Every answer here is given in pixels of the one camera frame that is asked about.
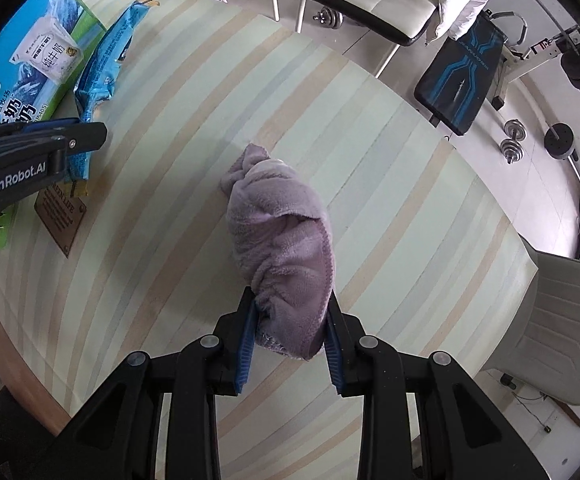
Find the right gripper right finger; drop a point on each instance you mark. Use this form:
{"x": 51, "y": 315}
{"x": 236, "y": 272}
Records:
{"x": 423, "y": 418}

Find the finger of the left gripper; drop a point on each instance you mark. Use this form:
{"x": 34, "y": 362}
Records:
{"x": 93, "y": 136}
{"x": 54, "y": 132}

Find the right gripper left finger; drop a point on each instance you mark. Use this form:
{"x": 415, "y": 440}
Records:
{"x": 115, "y": 433}

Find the purple fluffy towel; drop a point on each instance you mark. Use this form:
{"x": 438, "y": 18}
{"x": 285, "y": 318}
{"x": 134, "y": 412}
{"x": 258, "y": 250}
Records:
{"x": 282, "y": 244}

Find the blue long snack bag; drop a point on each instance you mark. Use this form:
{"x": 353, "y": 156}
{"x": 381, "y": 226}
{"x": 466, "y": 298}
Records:
{"x": 97, "y": 84}

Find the brown sign plaque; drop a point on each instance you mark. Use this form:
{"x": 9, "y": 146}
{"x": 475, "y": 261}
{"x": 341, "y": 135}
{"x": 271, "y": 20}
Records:
{"x": 61, "y": 215}

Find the brown cardboard box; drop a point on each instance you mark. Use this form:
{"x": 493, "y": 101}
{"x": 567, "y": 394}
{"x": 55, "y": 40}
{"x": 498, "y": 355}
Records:
{"x": 43, "y": 50}

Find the chrome dumbbell under chair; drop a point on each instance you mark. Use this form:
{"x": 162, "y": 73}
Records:
{"x": 329, "y": 18}

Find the barbell on floor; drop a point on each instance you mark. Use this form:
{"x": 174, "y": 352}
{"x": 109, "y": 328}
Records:
{"x": 559, "y": 143}

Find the black blue weight bench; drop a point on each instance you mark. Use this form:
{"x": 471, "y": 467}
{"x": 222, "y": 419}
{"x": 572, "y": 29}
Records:
{"x": 454, "y": 86}

